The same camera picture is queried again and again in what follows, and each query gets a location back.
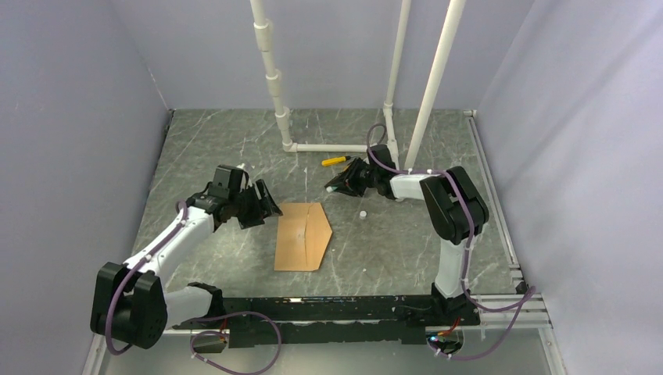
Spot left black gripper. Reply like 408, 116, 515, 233
229, 179, 282, 229

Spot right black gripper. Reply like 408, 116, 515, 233
329, 158, 378, 198

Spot brown paper envelope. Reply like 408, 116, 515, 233
274, 202, 333, 272

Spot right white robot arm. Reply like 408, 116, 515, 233
324, 145, 489, 324

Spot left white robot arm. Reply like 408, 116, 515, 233
90, 165, 283, 355

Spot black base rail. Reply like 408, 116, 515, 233
177, 292, 481, 348

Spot white pvc pipe frame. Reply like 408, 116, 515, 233
249, 1, 466, 201

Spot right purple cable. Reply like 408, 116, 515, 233
366, 123, 537, 363

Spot aluminium frame rail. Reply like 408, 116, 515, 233
464, 116, 551, 329

